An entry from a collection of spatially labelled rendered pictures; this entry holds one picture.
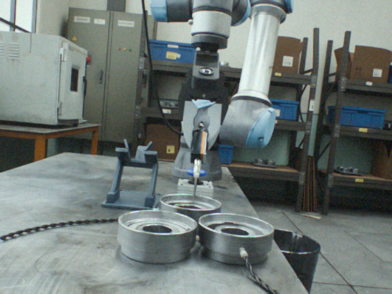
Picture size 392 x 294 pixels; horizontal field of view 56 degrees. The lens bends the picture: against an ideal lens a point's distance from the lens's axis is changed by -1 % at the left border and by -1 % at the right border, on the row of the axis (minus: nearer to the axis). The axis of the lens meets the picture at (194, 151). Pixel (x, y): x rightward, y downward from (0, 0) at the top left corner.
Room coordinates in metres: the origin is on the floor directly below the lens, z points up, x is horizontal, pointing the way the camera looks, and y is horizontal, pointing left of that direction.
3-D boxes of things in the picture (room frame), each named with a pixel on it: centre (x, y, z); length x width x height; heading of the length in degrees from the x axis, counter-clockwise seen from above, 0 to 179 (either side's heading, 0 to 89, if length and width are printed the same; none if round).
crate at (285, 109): (4.24, -0.82, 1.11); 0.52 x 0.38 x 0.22; 91
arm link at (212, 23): (0.73, -0.01, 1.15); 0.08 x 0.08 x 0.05
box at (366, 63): (4.25, -1.80, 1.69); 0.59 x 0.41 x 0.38; 96
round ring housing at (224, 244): (0.50, -0.07, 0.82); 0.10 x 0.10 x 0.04
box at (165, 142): (4.19, 0.37, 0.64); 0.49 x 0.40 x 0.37; 96
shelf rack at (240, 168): (4.23, -0.27, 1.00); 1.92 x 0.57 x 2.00; 91
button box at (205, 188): (0.75, -0.01, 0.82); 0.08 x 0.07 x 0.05; 1
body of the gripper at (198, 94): (0.74, -0.01, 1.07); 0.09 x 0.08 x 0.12; 179
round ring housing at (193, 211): (0.61, 0.00, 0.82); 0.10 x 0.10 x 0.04
